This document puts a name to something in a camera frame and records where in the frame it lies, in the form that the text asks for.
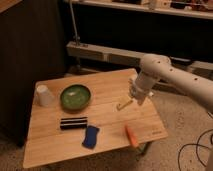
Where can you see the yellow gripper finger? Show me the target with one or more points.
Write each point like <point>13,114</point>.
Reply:
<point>141,101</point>
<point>123,103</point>

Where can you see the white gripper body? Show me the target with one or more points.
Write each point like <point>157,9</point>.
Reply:
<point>140,90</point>

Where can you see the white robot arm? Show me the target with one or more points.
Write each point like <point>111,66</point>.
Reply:
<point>158,67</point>

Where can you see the white tube bottle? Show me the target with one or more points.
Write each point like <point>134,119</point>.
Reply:
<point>132,79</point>

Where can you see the orange carrot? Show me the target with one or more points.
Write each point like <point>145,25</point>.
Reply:
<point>131,137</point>

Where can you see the blue sponge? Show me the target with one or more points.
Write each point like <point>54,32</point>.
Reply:
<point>90,139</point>

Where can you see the green bowl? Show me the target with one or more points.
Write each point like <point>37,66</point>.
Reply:
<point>75,97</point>

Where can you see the black striped rectangular block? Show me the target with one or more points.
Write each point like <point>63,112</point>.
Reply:
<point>73,123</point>

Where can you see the metal pole stand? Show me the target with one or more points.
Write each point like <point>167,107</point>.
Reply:
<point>76,35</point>

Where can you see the white plastic cup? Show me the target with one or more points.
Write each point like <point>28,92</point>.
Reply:
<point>45,96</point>

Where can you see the wooden shelf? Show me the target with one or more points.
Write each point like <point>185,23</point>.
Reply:
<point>142,8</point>

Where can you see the grey baseboard rail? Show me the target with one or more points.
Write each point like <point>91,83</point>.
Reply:
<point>132,58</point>

